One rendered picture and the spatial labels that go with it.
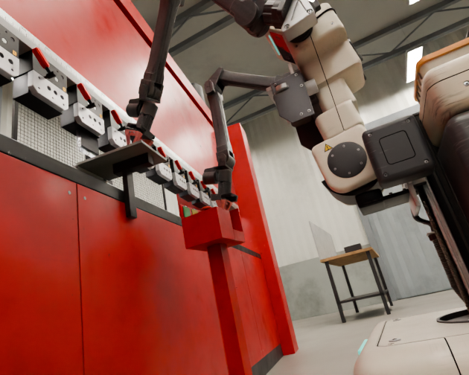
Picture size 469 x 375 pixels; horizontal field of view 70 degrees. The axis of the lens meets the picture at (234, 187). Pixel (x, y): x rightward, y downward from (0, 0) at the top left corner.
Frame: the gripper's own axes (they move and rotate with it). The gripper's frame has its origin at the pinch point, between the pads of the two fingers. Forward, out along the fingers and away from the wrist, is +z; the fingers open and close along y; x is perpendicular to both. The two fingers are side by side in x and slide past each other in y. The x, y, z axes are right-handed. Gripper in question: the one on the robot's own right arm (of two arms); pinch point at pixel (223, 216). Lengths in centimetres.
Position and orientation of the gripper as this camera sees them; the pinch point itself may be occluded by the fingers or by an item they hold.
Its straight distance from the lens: 140.5
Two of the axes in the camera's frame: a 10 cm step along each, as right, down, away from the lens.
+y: -8.9, 0.7, 4.4
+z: -0.4, 9.7, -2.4
